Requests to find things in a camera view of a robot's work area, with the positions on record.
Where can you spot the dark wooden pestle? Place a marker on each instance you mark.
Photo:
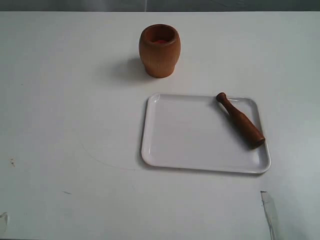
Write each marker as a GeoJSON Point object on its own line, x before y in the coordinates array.
{"type": "Point", "coordinates": [252, 135]}

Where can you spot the wooden mortar cup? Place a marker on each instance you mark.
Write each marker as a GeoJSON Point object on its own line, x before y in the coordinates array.
{"type": "Point", "coordinates": [159, 60]}

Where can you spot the dark red rounded object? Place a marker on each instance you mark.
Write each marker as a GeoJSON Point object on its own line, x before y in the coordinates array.
{"type": "Point", "coordinates": [160, 41]}

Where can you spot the white rectangular plastic tray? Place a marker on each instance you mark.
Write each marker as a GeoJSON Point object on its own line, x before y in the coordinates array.
{"type": "Point", "coordinates": [195, 132]}

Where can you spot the clear tape strip right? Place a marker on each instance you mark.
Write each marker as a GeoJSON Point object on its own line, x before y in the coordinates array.
{"type": "Point", "coordinates": [270, 214]}

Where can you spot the clear tape piece left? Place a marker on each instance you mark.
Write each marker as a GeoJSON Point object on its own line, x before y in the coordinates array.
{"type": "Point", "coordinates": [3, 221]}

